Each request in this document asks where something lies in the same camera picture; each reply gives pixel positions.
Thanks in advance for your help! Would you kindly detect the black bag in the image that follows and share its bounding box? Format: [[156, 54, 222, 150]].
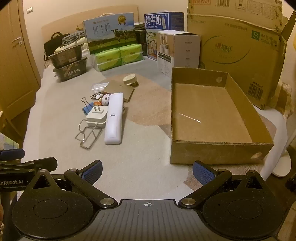
[[43, 32, 70, 62]]

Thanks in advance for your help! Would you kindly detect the large brown cardboard box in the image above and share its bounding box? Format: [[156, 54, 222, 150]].
[[187, 0, 290, 111]]

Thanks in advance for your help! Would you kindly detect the wooden wardrobe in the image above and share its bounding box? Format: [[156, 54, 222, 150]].
[[0, 0, 42, 130]]

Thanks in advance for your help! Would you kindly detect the blue binder clip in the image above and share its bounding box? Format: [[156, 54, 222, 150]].
[[81, 97, 100, 115]]

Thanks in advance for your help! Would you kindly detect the brown card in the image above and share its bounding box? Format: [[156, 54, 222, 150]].
[[101, 80, 135, 103]]

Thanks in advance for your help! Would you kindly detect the wooden headboard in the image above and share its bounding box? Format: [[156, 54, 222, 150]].
[[41, 5, 140, 47]]

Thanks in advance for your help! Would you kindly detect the white remote control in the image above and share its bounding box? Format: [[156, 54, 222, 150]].
[[104, 92, 124, 145]]

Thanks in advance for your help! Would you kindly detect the grey folded cloth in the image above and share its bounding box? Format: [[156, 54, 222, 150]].
[[61, 31, 86, 46]]

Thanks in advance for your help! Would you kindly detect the metal wire holder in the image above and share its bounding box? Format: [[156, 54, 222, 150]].
[[75, 119, 102, 149]]

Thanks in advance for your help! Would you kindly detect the dark blue milk carton box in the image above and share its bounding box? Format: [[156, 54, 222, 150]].
[[144, 11, 185, 61]]

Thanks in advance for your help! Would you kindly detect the shallow cardboard tray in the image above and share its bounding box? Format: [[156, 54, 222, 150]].
[[170, 67, 275, 165]]

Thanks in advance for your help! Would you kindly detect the light blue cow milk box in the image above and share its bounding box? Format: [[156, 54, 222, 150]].
[[83, 13, 136, 55]]

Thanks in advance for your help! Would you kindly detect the beige fused plug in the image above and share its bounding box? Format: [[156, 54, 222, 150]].
[[123, 73, 139, 88]]

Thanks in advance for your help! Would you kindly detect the white product box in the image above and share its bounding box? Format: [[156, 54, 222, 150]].
[[157, 30, 201, 76]]

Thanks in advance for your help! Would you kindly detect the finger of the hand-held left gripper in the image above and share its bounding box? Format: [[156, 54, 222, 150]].
[[0, 148, 25, 161], [0, 157, 58, 173]]

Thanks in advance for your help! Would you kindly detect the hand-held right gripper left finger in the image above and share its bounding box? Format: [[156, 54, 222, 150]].
[[27, 160, 118, 208]]

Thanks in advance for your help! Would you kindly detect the clear bag of floss picks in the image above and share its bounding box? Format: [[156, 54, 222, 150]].
[[91, 83, 110, 92]]

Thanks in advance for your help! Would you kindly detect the green tissue pack bundle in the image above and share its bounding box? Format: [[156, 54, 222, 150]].
[[92, 44, 143, 73]]

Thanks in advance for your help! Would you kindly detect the black food container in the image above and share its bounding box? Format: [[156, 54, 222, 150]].
[[53, 57, 88, 82], [48, 45, 83, 69]]

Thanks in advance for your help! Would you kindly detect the white power adapter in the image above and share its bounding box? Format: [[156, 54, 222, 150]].
[[86, 104, 109, 129]]

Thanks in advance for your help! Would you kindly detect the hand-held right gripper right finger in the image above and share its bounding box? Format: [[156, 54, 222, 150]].
[[179, 161, 270, 208]]

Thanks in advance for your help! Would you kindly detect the blue cat figurine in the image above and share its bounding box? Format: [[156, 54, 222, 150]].
[[99, 93, 116, 107]]

